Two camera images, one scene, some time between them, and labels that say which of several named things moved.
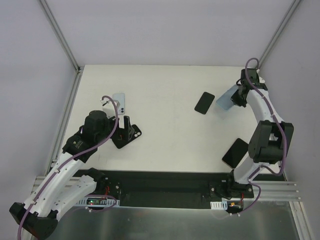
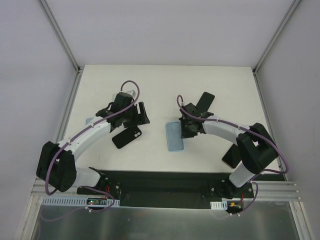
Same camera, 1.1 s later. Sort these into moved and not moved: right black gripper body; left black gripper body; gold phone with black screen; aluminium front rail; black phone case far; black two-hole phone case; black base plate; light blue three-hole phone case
Moved: left black gripper body; light blue three-hole phone case; right black gripper body
Not moved: aluminium front rail; black base plate; black phone case far; gold phone with black screen; black two-hole phone case
